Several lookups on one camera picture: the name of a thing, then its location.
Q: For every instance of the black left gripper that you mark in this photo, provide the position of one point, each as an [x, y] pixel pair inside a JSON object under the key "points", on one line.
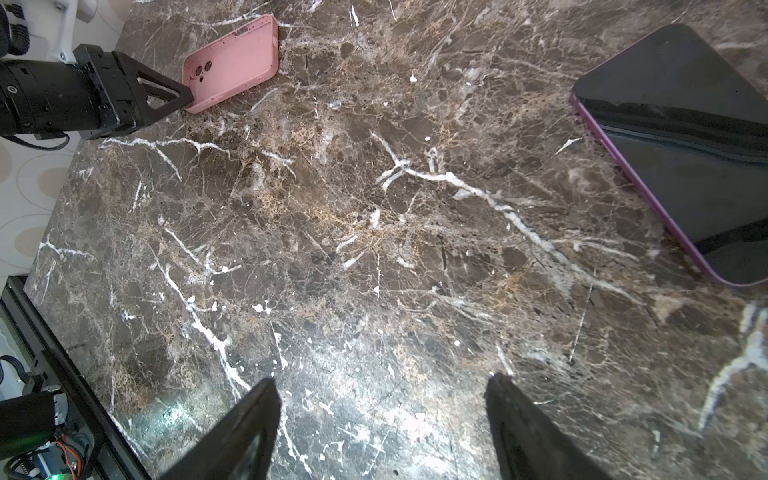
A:
{"points": [[50, 99]]}

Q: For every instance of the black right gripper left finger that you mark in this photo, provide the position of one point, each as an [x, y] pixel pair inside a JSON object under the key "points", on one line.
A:
{"points": [[241, 444]]}

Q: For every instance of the pink phone case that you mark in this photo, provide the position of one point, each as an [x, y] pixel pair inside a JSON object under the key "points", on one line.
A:
{"points": [[234, 63]]}

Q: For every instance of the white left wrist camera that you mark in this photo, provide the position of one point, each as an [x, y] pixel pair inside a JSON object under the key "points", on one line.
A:
{"points": [[52, 21]]}

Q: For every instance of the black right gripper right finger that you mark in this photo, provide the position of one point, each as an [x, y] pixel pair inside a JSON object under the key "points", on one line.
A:
{"points": [[528, 444]]}

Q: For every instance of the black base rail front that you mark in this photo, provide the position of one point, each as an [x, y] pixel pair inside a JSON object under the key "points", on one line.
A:
{"points": [[52, 425]]}

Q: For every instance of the black phone purple edge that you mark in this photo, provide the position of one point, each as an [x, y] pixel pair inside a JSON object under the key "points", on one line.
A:
{"points": [[690, 132]]}

